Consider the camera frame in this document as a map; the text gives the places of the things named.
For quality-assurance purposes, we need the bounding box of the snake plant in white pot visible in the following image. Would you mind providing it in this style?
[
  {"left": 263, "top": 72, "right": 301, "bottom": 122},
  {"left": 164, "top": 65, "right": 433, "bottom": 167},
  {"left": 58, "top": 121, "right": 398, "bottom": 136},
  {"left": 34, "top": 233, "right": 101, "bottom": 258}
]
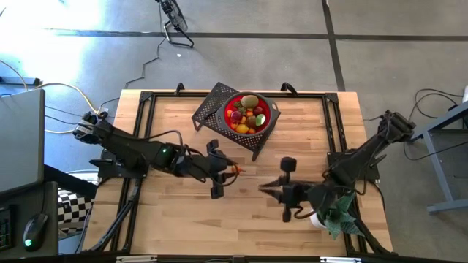
[{"left": 309, "top": 191, "right": 366, "bottom": 241}]

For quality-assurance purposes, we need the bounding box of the whole brown kiwi fruit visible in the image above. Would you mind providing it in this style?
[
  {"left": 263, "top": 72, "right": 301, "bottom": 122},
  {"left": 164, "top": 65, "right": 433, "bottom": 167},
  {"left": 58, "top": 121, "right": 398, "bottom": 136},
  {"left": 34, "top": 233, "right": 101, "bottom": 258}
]
[{"left": 241, "top": 94, "right": 260, "bottom": 109}]

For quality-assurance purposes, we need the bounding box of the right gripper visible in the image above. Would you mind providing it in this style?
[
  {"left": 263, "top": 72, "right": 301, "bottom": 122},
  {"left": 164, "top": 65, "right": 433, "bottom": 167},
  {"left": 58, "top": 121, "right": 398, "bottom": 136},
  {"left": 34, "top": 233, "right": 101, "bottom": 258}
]
[{"left": 258, "top": 156, "right": 315, "bottom": 223}]

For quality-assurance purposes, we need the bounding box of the black floor bar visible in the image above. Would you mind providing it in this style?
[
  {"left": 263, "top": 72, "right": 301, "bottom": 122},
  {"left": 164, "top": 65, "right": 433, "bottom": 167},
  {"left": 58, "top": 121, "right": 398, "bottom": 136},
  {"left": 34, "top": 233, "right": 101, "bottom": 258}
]
[{"left": 0, "top": 75, "right": 42, "bottom": 87}]

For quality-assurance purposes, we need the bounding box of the black desk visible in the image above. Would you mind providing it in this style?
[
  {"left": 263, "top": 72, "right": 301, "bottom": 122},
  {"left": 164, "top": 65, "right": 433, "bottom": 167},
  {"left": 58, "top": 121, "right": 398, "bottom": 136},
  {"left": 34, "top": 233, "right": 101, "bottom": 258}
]
[{"left": 0, "top": 180, "right": 59, "bottom": 261}]

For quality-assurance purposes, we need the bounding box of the black aluminium table frame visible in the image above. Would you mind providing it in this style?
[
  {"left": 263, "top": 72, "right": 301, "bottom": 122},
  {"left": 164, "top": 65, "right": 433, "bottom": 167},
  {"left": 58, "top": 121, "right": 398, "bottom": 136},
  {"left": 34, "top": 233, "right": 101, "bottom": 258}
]
[{"left": 82, "top": 90, "right": 394, "bottom": 256}]

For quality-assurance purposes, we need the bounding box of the red collapsible colander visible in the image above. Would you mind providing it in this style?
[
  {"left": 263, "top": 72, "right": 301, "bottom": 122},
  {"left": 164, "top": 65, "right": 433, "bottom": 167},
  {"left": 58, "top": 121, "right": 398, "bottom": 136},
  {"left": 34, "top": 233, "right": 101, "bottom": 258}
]
[{"left": 214, "top": 91, "right": 278, "bottom": 138}]

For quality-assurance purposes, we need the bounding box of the grey computer monitor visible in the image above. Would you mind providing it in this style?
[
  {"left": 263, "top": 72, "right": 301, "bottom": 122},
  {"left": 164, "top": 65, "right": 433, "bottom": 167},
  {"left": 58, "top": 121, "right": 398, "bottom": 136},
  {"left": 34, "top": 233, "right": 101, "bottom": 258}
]
[{"left": 0, "top": 88, "right": 46, "bottom": 194}]

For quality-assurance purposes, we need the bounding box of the black keyboard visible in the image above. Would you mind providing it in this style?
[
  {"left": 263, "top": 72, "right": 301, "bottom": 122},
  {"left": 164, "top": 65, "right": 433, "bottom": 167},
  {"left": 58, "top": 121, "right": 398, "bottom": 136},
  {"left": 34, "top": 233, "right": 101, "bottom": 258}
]
[{"left": 0, "top": 206, "right": 12, "bottom": 252}]

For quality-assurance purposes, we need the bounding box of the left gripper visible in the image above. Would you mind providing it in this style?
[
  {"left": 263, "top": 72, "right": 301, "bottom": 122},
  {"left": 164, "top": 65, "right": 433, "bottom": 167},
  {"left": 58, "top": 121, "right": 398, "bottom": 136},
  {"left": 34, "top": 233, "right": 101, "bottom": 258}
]
[{"left": 178, "top": 139, "right": 240, "bottom": 200}]

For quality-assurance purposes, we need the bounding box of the black computer mouse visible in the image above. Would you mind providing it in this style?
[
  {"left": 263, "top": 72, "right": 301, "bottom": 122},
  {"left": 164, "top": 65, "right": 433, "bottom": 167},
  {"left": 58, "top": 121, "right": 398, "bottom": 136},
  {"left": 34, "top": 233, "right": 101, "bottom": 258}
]
[{"left": 22, "top": 213, "right": 49, "bottom": 253}]

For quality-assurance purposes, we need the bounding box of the silver frame bracket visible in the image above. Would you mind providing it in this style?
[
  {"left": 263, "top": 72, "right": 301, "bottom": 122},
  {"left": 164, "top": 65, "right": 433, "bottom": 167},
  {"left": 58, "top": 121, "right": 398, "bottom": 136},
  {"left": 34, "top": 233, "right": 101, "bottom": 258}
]
[
  {"left": 320, "top": 256, "right": 363, "bottom": 263},
  {"left": 116, "top": 255, "right": 159, "bottom": 263}
]

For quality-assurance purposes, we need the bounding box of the black perforated metal shelf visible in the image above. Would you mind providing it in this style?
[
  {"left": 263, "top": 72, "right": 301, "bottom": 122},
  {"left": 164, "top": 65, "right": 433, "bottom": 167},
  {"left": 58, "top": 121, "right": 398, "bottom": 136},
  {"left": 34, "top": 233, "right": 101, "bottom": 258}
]
[{"left": 191, "top": 81, "right": 282, "bottom": 162}]

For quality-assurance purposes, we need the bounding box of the grey metal desk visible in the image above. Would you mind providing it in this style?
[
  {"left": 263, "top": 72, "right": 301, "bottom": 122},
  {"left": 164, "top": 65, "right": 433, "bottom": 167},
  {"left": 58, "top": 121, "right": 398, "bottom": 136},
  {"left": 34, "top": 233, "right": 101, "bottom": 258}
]
[{"left": 409, "top": 100, "right": 468, "bottom": 215}]

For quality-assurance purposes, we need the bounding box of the black floor fan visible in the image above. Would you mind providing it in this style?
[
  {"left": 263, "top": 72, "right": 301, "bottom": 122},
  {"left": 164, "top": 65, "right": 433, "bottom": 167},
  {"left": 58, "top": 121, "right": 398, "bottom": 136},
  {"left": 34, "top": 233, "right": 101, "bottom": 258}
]
[{"left": 155, "top": 0, "right": 195, "bottom": 49}]

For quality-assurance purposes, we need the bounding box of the yellow power cable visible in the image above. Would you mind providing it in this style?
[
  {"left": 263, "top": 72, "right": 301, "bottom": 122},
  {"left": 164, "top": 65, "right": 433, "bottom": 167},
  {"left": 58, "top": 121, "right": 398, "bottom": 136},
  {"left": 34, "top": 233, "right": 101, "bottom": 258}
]
[{"left": 34, "top": 82, "right": 100, "bottom": 134}]

